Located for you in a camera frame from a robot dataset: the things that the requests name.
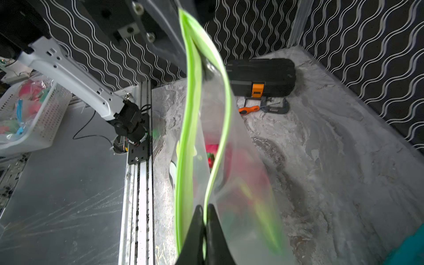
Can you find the white plastic bin with toys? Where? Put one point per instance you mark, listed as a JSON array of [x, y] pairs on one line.
[[31, 113]]

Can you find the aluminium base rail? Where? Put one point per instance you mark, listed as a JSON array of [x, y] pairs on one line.
[[137, 228]]

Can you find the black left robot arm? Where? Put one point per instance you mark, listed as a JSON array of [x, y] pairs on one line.
[[25, 37]]

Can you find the teal plastic perforated basket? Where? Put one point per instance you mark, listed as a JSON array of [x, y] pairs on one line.
[[410, 252]]

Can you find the black tool case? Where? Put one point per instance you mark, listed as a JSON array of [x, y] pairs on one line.
[[262, 77]]

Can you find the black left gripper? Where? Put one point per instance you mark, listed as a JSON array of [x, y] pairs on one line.
[[157, 22]]

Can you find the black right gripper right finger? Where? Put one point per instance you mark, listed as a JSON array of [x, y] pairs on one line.
[[217, 250]]

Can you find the orange handled screwdriver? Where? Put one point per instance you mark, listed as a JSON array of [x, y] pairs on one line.
[[248, 110]]

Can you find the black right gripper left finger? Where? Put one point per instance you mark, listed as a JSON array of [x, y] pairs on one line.
[[192, 250]]

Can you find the grey metal clamp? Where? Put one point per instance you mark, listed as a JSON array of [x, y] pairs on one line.
[[281, 107]]

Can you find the clear zip-top bag green seal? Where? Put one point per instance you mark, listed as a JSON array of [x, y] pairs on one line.
[[225, 212]]

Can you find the red dragon fruit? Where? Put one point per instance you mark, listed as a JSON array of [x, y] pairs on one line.
[[242, 179]]

